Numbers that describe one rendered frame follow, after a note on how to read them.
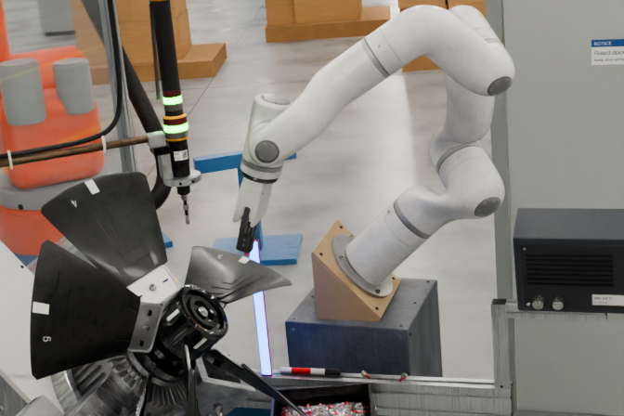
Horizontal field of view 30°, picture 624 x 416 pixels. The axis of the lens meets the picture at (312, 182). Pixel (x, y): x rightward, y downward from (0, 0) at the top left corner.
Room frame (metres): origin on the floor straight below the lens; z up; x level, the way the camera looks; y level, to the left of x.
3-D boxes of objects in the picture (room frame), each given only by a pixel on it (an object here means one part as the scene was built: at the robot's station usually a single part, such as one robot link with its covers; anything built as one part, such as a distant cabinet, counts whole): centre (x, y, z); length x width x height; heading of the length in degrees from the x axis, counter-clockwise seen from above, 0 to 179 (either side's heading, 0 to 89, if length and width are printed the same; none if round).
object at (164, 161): (2.06, 0.25, 1.49); 0.09 x 0.07 x 0.10; 109
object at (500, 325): (2.26, -0.37, 0.96); 0.03 x 0.03 x 0.20; 74
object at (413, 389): (2.38, 0.04, 0.82); 0.90 x 0.04 x 0.08; 74
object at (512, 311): (2.23, -0.47, 1.04); 0.24 x 0.03 x 0.03; 74
